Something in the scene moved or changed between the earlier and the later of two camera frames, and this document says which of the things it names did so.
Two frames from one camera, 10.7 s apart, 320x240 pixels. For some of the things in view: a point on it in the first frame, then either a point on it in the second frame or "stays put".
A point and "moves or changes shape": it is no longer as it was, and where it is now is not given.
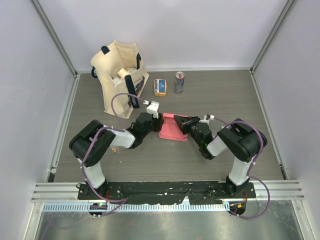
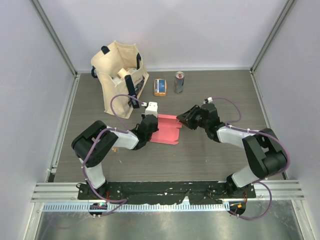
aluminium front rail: (282, 190) stays put
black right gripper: (186, 121) -> (184, 118)
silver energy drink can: (179, 82) stays put
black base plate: (201, 192) stays put
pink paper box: (170, 129) moves or changes shape
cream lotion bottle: (122, 72) stays put
